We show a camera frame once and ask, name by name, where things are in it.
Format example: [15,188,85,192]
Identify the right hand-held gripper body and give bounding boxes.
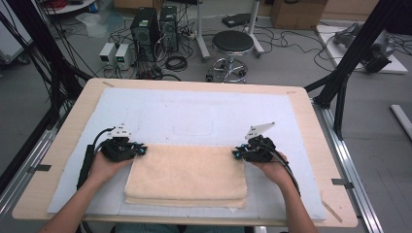
[242,121,278,164]

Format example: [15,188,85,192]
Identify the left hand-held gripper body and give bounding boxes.
[100,123,132,163]

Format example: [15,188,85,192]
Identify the cream towel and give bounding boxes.
[124,144,248,210]

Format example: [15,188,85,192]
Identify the person's left hand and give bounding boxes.
[87,150,134,186]

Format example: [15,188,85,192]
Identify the person's right hand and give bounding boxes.
[252,150,291,189]

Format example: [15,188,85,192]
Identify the white grid mat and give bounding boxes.
[47,86,327,222]

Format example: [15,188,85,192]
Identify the white power supply box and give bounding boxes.
[115,43,135,71]
[98,42,117,67]

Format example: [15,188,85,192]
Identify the black round stool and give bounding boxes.
[205,29,256,84]

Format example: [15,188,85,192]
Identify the large black computer tower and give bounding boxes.
[129,7,161,62]

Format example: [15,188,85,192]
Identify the slim black computer tower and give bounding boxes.
[158,4,180,53]

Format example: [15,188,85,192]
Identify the white desk leg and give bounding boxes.
[245,0,265,58]
[193,0,212,62]

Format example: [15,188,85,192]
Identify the clear plastic sheet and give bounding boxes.
[76,12,125,38]

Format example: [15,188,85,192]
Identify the black flat device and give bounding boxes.
[222,13,252,28]

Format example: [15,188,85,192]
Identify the cardboard box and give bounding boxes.
[270,0,328,30]

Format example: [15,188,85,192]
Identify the white pipe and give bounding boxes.
[390,104,412,142]

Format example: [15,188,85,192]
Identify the grey and black machine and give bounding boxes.
[332,21,397,74]

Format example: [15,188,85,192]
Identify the white round table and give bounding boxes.
[42,0,98,16]

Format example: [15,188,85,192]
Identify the white panel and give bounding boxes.
[0,13,33,62]

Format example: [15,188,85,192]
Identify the white floor board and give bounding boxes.
[315,23,409,76]

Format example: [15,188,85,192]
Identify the metal table bracket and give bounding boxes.
[331,178,354,189]
[27,164,52,173]

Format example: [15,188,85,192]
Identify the aluminium rail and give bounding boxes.
[0,106,71,221]
[310,98,387,233]

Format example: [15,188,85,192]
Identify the coiled black cable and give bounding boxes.
[164,55,189,73]

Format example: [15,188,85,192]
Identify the black frame post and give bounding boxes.
[0,0,93,130]
[304,0,412,142]

